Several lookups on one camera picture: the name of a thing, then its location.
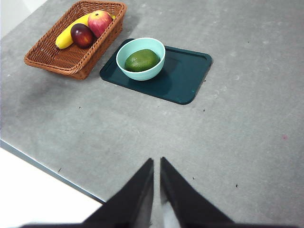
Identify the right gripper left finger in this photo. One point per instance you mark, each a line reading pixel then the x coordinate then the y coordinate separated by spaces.
pixel 133 204

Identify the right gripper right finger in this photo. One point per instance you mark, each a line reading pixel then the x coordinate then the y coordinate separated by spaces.
pixel 187 204

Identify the teal ceramic bowl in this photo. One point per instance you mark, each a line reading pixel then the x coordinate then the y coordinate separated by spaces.
pixel 142 74

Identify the green avocado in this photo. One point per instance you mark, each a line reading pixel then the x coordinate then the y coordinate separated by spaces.
pixel 142 60

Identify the dark rectangular tray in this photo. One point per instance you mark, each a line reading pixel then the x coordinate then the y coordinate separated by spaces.
pixel 185 78

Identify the brown wicker basket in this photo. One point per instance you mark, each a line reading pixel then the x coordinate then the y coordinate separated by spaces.
pixel 59 59

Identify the dark red plum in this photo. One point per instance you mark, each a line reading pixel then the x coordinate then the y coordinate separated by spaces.
pixel 82 35

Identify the yellow banana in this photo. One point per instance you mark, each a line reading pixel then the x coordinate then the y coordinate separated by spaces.
pixel 64 39

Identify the red apple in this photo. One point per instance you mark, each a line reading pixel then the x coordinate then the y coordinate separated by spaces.
pixel 99 22

